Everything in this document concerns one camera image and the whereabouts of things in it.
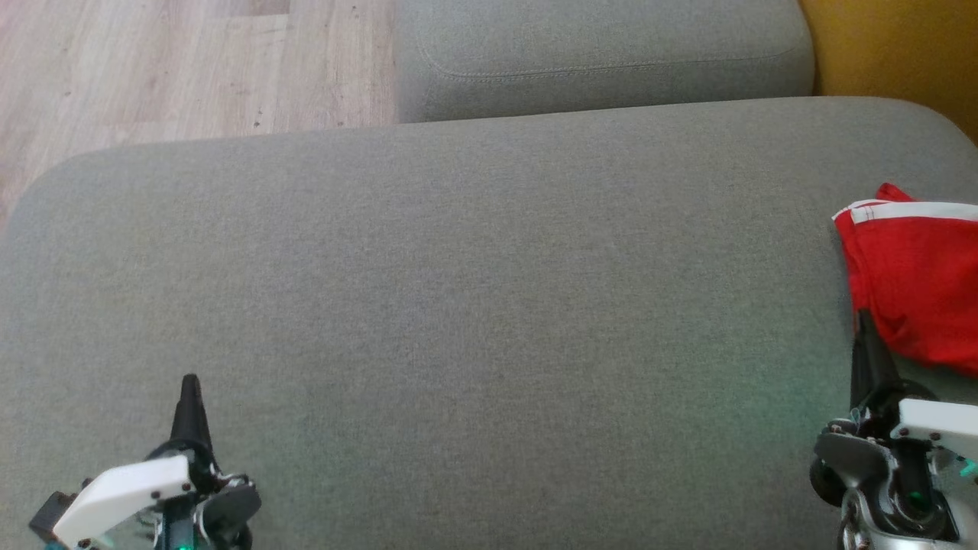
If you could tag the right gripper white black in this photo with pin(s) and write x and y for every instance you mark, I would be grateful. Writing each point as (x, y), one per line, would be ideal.
(879, 466)

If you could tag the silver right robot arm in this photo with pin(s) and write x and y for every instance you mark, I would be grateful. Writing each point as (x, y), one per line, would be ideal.
(856, 541)

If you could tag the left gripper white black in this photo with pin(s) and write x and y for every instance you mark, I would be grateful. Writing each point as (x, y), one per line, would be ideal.
(122, 493)

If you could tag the large grey sofa seat cushion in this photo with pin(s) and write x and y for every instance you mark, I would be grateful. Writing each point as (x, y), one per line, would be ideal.
(458, 321)

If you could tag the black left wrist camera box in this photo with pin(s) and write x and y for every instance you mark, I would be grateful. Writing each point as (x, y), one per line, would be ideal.
(52, 516)

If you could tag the red shorts with white stripes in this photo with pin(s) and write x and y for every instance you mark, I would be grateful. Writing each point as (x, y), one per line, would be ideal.
(917, 283)

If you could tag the yellow sofa backrest cushion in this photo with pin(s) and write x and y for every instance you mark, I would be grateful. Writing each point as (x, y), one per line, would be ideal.
(901, 46)

